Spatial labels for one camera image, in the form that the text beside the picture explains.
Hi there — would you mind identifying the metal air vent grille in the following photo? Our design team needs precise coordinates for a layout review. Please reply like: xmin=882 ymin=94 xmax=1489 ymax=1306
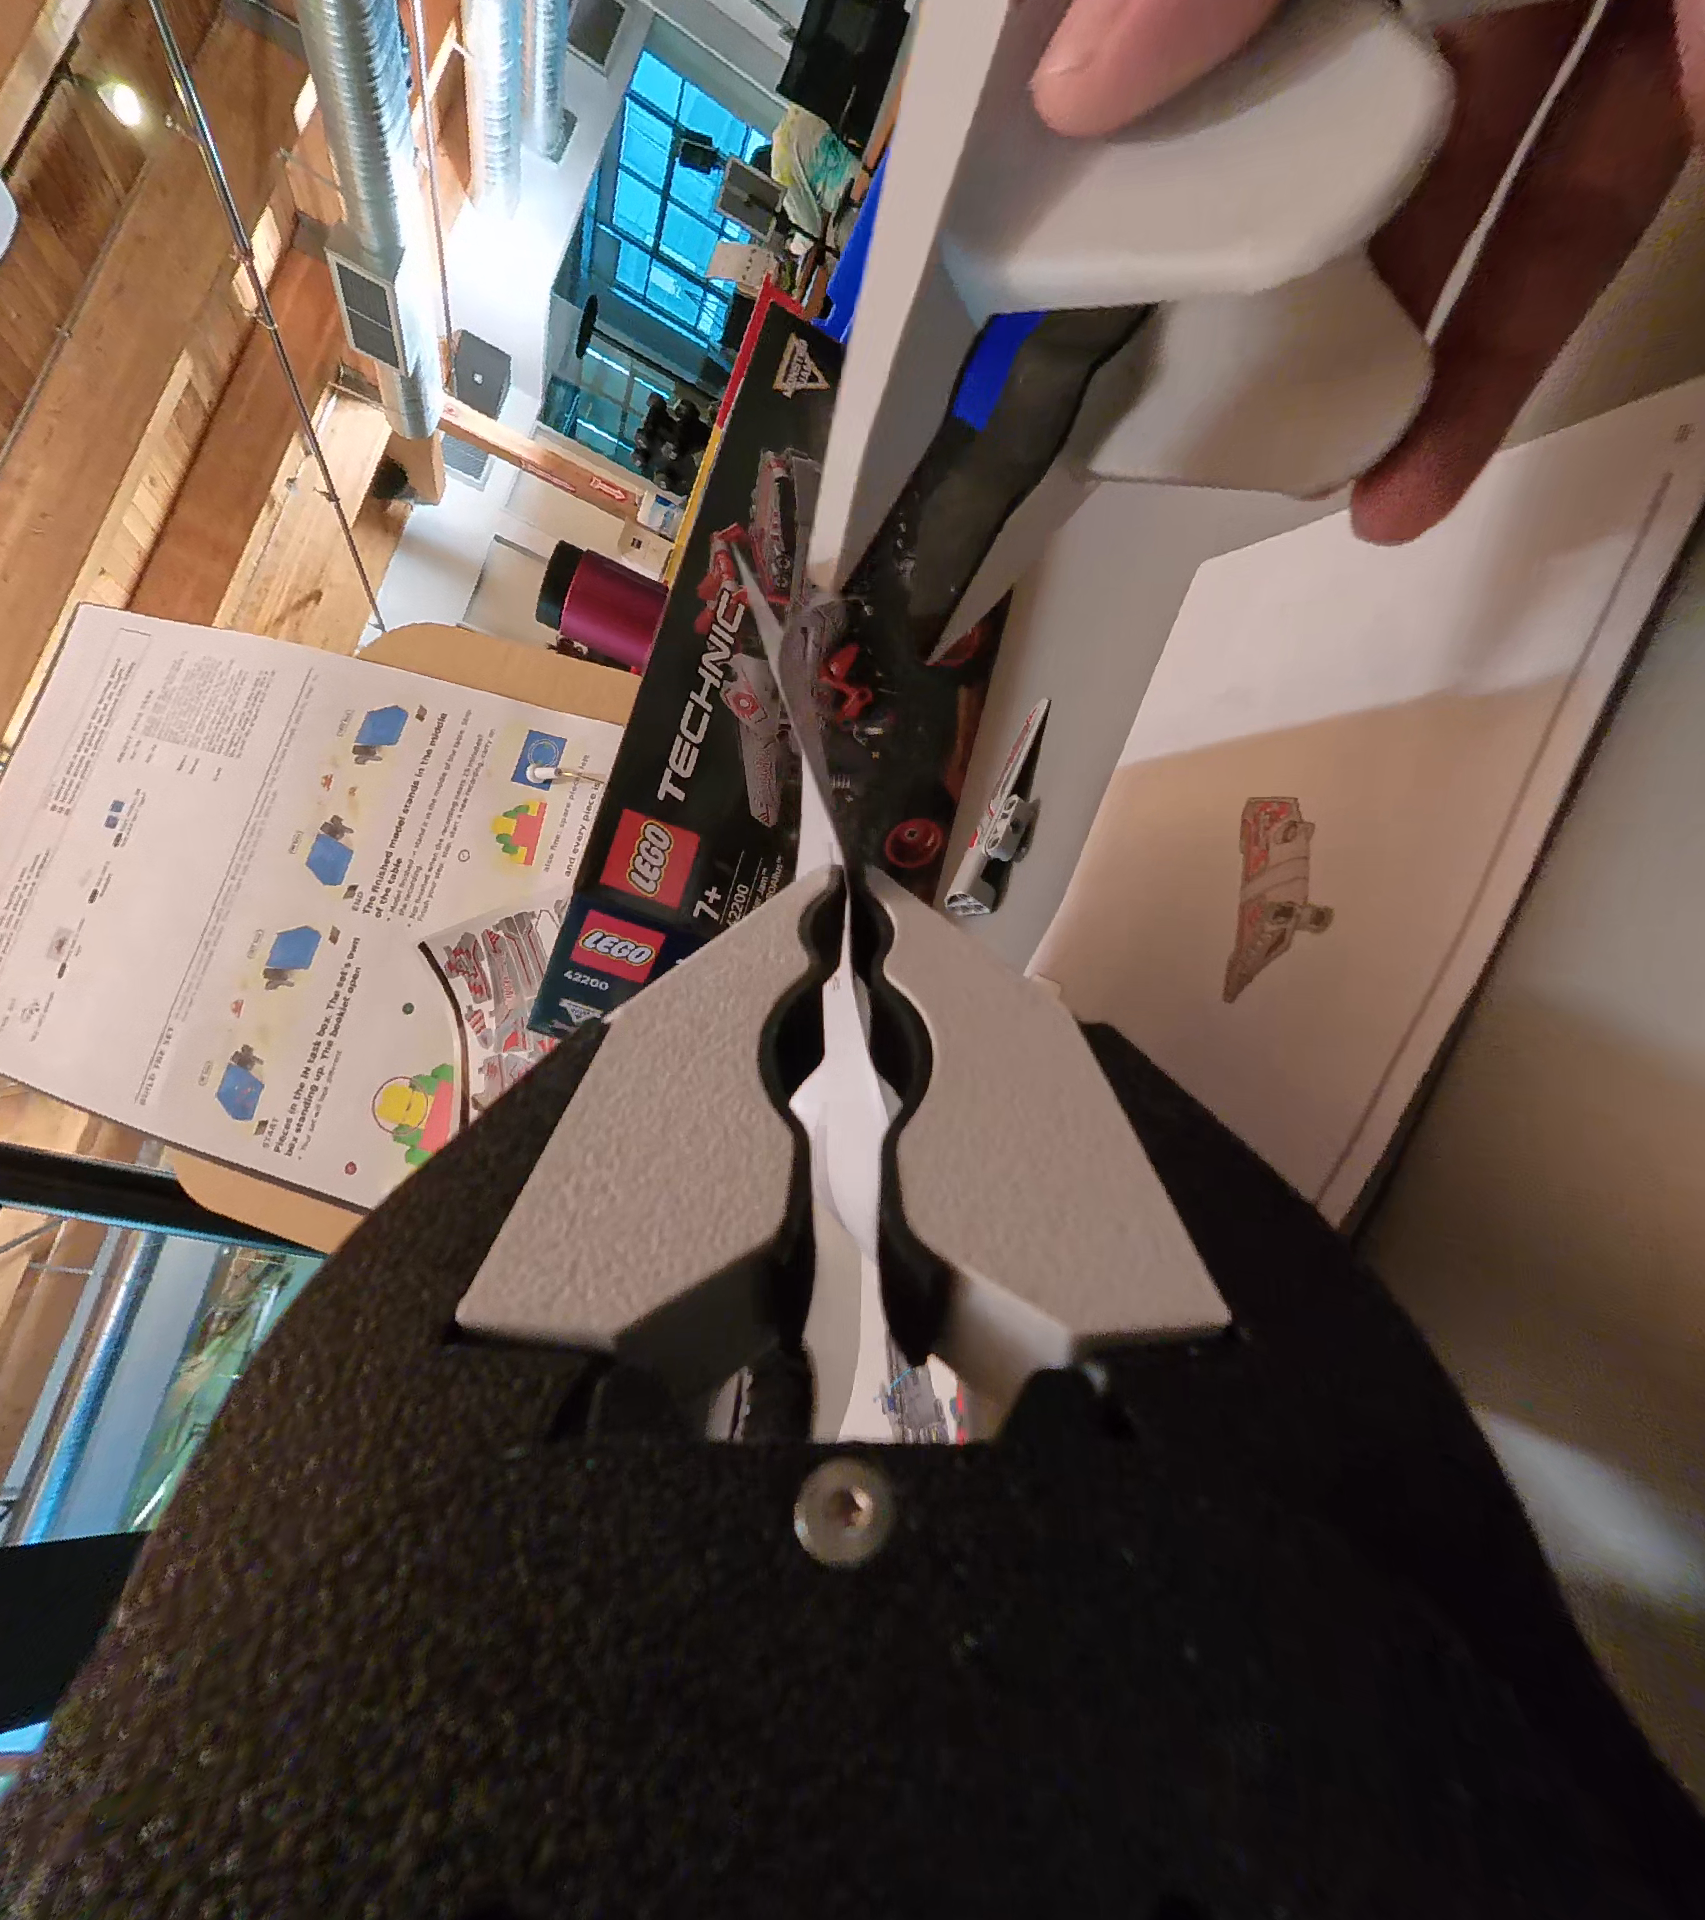
xmin=323 ymin=245 xmax=415 ymax=377

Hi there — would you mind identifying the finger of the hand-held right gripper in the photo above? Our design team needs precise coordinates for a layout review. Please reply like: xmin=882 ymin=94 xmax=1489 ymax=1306
xmin=807 ymin=0 xmax=1459 ymax=587
xmin=934 ymin=267 xmax=1437 ymax=666

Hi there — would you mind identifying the silver ventilation duct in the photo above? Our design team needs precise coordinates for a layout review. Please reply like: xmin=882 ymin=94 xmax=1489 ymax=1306
xmin=463 ymin=0 xmax=570 ymax=204
xmin=286 ymin=0 xmax=451 ymax=440

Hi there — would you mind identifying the large glass window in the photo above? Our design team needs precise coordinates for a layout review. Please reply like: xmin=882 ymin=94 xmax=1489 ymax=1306
xmin=548 ymin=45 xmax=781 ymax=443

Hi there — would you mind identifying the black partition post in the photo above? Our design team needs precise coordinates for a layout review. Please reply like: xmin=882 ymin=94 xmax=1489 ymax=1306
xmin=0 ymin=1117 xmax=344 ymax=1246

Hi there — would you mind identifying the light wooden display board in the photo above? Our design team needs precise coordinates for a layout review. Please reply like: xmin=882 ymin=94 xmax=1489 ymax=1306
xmin=168 ymin=621 xmax=644 ymax=1258

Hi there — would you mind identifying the white printed instruction sheet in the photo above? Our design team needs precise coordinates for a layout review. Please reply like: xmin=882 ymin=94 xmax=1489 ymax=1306
xmin=0 ymin=602 xmax=629 ymax=1213

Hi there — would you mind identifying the grey red toy panel piece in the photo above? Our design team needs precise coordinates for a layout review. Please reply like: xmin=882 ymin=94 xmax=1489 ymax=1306
xmin=942 ymin=696 xmax=1052 ymax=918

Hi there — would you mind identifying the white instruction booklet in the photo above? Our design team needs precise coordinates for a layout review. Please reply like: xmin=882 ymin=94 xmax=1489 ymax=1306
xmin=714 ymin=356 xmax=1705 ymax=1445

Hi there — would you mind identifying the black toy set box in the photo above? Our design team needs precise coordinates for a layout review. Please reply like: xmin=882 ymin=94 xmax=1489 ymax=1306
xmin=528 ymin=276 xmax=1015 ymax=1052

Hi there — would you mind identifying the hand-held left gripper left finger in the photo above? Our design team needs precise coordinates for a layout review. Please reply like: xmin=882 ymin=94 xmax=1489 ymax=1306
xmin=456 ymin=866 xmax=855 ymax=1370

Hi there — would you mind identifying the maroon tumbler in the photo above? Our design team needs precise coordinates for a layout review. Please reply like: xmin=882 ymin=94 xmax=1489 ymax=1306
xmin=538 ymin=539 xmax=669 ymax=677

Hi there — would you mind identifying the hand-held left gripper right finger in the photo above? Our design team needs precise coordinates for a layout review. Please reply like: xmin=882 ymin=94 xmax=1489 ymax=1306
xmin=851 ymin=869 xmax=1233 ymax=1419

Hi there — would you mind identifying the red grey sticker sheet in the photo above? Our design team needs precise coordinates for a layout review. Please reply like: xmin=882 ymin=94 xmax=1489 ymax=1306
xmin=417 ymin=895 xmax=588 ymax=1120

